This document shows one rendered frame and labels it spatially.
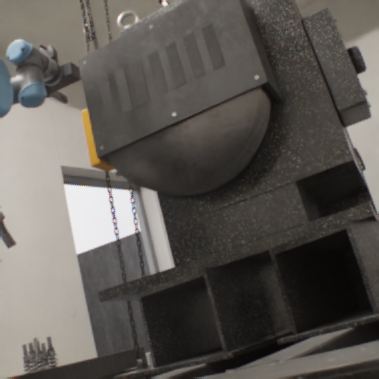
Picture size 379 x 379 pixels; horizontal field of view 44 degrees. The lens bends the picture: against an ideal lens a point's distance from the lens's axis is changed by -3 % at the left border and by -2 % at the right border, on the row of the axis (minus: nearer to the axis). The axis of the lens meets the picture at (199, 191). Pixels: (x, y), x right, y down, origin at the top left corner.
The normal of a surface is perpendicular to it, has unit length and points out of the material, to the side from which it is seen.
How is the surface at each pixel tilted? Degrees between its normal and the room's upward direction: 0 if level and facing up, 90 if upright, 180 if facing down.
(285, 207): 90
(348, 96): 90
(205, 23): 90
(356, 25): 90
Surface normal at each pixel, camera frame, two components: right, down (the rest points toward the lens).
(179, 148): -0.41, -0.16
